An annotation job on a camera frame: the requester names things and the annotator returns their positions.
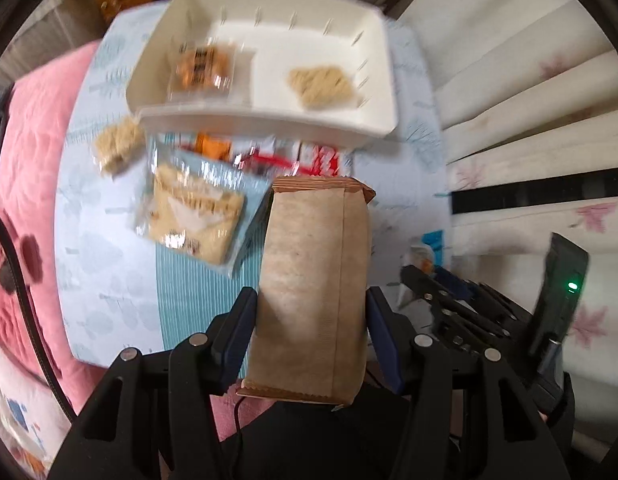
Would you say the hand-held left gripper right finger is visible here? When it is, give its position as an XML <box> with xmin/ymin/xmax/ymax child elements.
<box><xmin>365</xmin><ymin>286</ymin><xmax>572</xmax><ymax>480</ymax></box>

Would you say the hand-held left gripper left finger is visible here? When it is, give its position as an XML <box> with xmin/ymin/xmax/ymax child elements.
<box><xmin>46</xmin><ymin>287</ymin><xmax>260</xmax><ymax>480</ymax></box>

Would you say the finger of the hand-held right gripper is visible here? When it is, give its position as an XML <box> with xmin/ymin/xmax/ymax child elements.
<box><xmin>434</xmin><ymin>266</ymin><xmax>532</xmax><ymax>333</ymax></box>
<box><xmin>401</xmin><ymin>265</ymin><xmax>510</xmax><ymax>348</ymax></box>

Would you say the small white orange snack packet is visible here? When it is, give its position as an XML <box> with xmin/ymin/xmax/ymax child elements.
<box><xmin>398</xmin><ymin>230</ymin><xmax>447</xmax><ymax>311</ymax></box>

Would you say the brown paper snack packet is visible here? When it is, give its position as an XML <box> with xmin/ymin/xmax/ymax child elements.
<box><xmin>236</xmin><ymin>176</ymin><xmax>377</xmax><ymax>406</ymax></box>

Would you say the clear bag of crackers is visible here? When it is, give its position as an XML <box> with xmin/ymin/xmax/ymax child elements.
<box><xmin>134</xmin><ymin>135</ymin><xmax>277</xmax><ymax>281</ymax></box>

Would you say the white plastic bin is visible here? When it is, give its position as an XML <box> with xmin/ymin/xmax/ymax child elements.
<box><xmin>125</xmin><ymin>0</ymin><xmax>400</xmax><ymax>147</ymax></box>

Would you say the large rice cake packet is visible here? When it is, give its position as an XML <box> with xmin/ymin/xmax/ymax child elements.
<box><xmin>91</xmin><ymin>116</ymin><xmax>147</xmax><ymax>176</ymax></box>

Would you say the leaf print tablecloth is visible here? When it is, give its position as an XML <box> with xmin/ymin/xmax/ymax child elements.
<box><xmin>54</xmin><ymin>10</ymin><xmax>454</xmax><ymax>366</ymax></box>

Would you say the red white cookie packet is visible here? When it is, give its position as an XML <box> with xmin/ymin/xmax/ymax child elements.
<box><xmin>296</xmin><ymin>141</ymin><xmax>354</xmax><ymax>178</ymax></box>

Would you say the red snack packet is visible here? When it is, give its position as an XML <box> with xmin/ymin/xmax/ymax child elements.
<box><xmin>231</xmin><ymin>142</ymin><xmax>300</xmax><ymax>176</ymax></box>

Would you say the white floral cloth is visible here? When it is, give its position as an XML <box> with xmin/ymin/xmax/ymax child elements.
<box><xmin>389</xmin><ymin>0</ymin><xmax>618</xmax><ymax>461</ymax></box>

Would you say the white printed pillow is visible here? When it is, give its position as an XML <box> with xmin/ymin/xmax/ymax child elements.
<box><xmin>0</xmin><ymin>347</ymin><xmax>72</xmax><ymax>466</ymax></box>

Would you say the small rice cake packet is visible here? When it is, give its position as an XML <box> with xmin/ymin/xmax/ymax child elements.
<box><xmin>288</xmin><ymin>64</ymin><xmax>357</xmax><ymax>111</ymax></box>

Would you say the orange cracker packet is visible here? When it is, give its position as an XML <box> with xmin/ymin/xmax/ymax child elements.
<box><xmin>169</xmin><ymin>40</ymin><xmax>237</xmax><ymax>96</ymax></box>

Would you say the pink blanket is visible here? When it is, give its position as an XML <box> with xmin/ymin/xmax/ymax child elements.
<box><xmin>0</xmin><ymin>40</ymin><xmax>270</xmax><ymax>461</ymax></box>

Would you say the white sheer curtain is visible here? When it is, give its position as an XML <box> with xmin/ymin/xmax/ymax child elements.
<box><xmin>0</xmin><ymin>0</ymin><xmax>110</xmax><ymax>81</ymax></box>

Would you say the black cable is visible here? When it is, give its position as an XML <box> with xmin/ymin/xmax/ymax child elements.
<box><xmin>0</xmin><ymin>205</ymin><xmax>77</xmax><ymax>418</ymax></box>

